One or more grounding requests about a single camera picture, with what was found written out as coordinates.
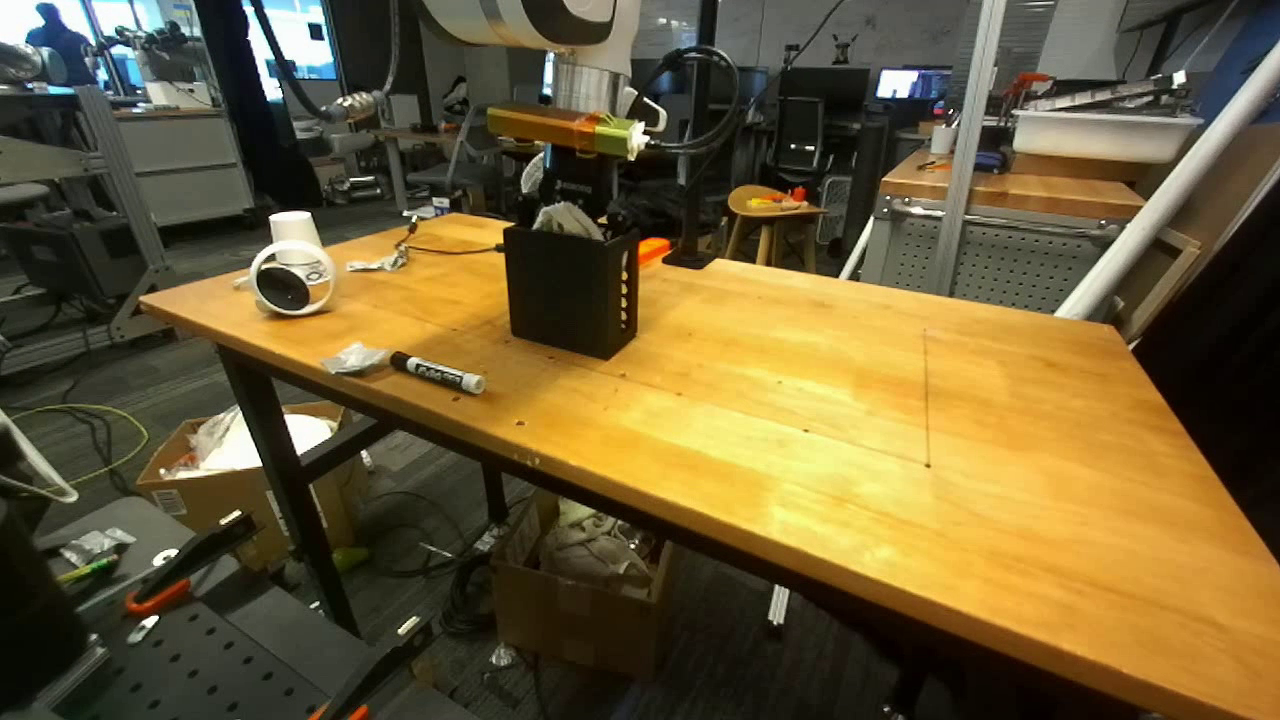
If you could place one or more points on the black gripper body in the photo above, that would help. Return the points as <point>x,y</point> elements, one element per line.
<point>582,183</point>

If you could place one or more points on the black perforated box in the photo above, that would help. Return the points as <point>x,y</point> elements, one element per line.
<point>564,294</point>

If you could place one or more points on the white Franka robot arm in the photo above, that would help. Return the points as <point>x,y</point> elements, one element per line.
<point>467,23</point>

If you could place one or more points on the open cardboard box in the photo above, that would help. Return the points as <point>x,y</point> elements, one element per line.
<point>573,621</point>

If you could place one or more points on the cardboard box with plastic bag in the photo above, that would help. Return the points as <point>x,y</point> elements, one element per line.
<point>215,500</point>

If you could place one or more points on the orange block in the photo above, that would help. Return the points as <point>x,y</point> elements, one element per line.
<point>654,248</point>

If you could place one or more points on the round wooden stool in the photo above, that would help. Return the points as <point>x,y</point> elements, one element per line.
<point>767,202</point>

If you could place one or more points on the black computer tower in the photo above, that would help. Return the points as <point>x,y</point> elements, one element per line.
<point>801,132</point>

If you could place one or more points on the black and white marker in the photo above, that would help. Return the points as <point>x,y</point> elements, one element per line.
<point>440,373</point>

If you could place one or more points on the small crumpled foil piece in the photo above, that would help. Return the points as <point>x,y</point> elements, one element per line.
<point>358,357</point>

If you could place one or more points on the white mug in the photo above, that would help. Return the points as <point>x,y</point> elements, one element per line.
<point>292,274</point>

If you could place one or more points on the lit computer monitor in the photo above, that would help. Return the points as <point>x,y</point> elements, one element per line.
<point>904,84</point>

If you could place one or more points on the white upright pole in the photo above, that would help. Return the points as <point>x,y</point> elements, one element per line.
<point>966,132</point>

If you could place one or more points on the white cabinet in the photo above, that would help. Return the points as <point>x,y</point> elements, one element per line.
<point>184,167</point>

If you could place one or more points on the wooden workbench with pegboard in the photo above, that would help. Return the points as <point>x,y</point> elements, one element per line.
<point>1012,185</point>

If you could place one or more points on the white plastic bag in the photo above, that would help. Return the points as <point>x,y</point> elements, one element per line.
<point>235,444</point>

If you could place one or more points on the grey shelf rack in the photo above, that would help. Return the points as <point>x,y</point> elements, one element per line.
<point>121,202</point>

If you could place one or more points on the black clamp with orange tips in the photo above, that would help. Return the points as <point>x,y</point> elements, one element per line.
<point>387,655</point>

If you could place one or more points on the white plastic bin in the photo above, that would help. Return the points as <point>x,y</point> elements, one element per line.
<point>1105,132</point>

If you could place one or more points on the distant person in blue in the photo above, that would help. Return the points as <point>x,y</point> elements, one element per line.
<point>63,43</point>

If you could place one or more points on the white slanted pole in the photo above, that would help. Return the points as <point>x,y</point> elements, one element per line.
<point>1172,185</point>

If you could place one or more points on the black perforated board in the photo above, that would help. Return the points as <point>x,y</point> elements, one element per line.
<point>226,667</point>

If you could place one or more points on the white bent bar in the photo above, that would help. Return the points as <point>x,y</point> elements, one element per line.
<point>34,464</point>

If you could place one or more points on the black metal table frame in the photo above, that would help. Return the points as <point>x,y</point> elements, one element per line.
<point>286,482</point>

